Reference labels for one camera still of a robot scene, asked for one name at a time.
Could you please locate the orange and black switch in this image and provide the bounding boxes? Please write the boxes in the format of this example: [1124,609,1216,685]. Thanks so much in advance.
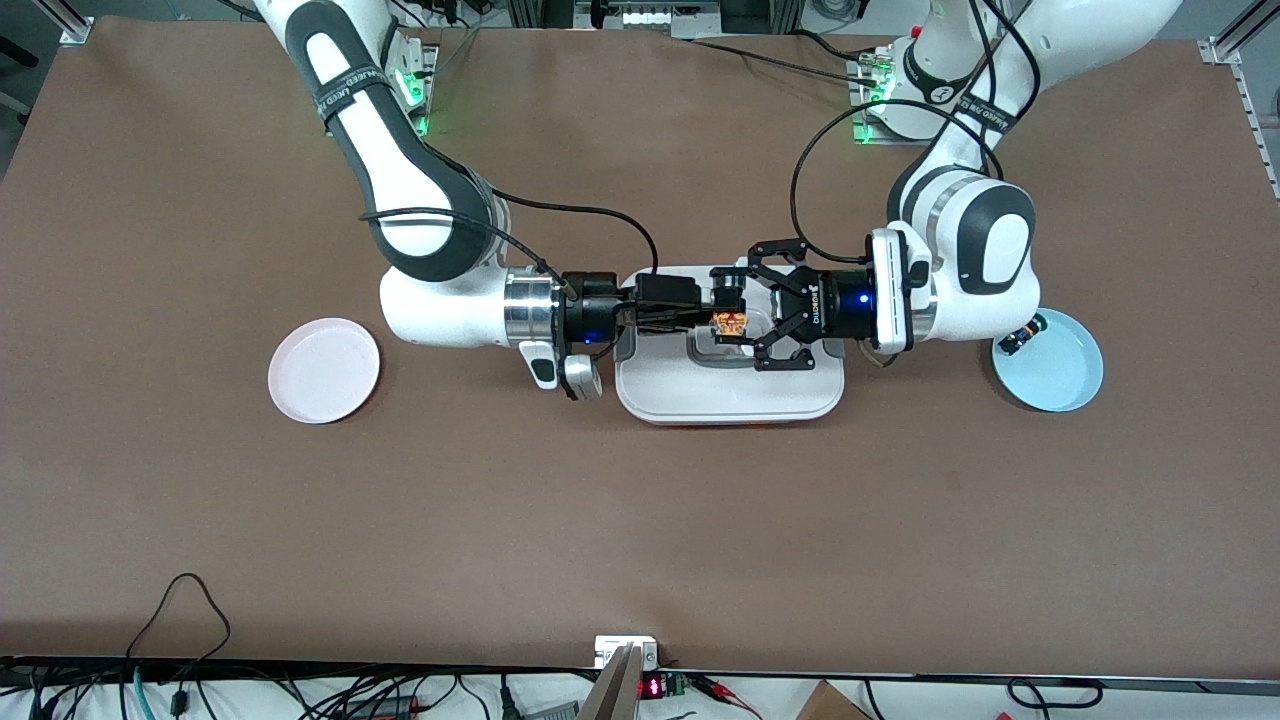
[711,267,751,341]

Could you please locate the white lidded container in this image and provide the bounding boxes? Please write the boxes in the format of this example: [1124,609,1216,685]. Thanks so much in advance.
[612,265,847,429]

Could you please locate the light blue round plate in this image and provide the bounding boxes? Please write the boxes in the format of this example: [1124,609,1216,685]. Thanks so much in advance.
[991,306,1106,414]

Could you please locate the white power strip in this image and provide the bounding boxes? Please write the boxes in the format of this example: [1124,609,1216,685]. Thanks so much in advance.
[619,2,724,32]

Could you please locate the pink round plate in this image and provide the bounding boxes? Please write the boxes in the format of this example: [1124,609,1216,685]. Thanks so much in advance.
[267,317,383,426]

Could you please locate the red clip leads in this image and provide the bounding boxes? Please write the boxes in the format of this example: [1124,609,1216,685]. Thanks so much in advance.
[694,672,764,720]

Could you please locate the brown cardboard box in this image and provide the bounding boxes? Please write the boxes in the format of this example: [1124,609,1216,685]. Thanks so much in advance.
[794,679,874,720]

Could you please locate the aluminium corner profile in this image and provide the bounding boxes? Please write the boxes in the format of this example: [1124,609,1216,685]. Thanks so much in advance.
[38,0,97,47]
[1197,0,1280,201]

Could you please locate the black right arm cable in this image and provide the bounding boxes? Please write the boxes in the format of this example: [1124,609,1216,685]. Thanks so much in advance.
[357,184,662,292]

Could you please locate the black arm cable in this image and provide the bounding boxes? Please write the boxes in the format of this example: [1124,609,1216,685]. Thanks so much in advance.
[789,0,1042,267]
[357,184,662,292]

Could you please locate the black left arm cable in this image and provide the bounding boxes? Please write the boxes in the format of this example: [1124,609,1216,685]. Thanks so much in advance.
[789,0,1042,267]

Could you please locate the green headed switch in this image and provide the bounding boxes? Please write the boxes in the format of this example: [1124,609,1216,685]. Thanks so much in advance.
[1002,314,1048,358]

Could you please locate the thin black table cable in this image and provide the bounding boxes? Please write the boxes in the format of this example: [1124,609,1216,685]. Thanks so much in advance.
[688,30,887,87]

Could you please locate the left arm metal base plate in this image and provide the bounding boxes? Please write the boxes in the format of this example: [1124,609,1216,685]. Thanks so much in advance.
[847,54,963,149]

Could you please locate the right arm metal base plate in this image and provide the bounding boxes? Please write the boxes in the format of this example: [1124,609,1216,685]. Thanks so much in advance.
[394,27,442,139]

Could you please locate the aluminium rear frame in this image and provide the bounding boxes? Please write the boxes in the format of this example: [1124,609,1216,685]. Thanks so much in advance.
[504,0,807,40]

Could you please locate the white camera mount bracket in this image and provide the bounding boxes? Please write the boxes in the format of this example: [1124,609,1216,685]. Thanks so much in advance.
[593,634,662,672]

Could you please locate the aluminium camera mount bar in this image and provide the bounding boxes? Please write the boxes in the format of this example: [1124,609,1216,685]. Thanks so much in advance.
[579,643,647,720]

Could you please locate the black coiled cable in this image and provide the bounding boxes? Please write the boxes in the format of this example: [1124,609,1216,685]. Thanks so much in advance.
[1004,677,1107,714]

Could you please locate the black looped cable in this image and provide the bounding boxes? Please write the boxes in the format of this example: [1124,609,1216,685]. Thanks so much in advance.
[124,571,234,683]

